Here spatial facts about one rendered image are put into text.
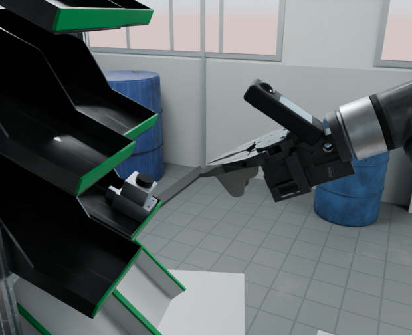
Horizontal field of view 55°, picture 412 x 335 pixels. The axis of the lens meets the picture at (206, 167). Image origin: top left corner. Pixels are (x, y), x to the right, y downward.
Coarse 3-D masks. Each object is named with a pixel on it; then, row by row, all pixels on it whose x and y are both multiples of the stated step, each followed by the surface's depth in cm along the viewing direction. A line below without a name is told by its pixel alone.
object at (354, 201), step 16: (352, 160) 282; (368, 160) 280; (384, 160) 286; (352, 176) 286; (368, 176) 285; (384, 176) 294; (320, 192) 309; (336, 192) 296; (352, 192) 290; (368, 192) 290; (320, 208) 312; (336, 208) 300; (352, 208) 295; (368, 208) 296; (352, 224) 299; (368, 224) 302
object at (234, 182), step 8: (248, 152) 55; (224, 160) 56; (208, 168) 58; (216, 168) 56; (248, 168) 55; (256, 168) 55; (208, 176) 58; (216, 176) 57; (224, 176) 57; (232, 176) 56; (240, 176) 56; (248, 176) 56; (224, 184) 57; (232, 184) 57; (240, 184) 57; (232, 192) 57; (240, 192) 57
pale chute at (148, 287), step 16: (144, 256) 77; (128, 272) 75; (144, 272) 78; (160, 272) 77; (128, 288) 73; (144, 288) 75; (160, 288) 78; (176, 288) 78; (144, 304) 73; (160, 304) 76; (160, 320) 73
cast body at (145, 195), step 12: (132, 180) 65; (144, 180) 65; (108, 192) 68; (120, 192) 65; (132, 192) 65; (144, 192) 64; (120, 204) 66; (132, 204) 65; (144, 204) 65; (132, 216) 66; (144, 216) 66
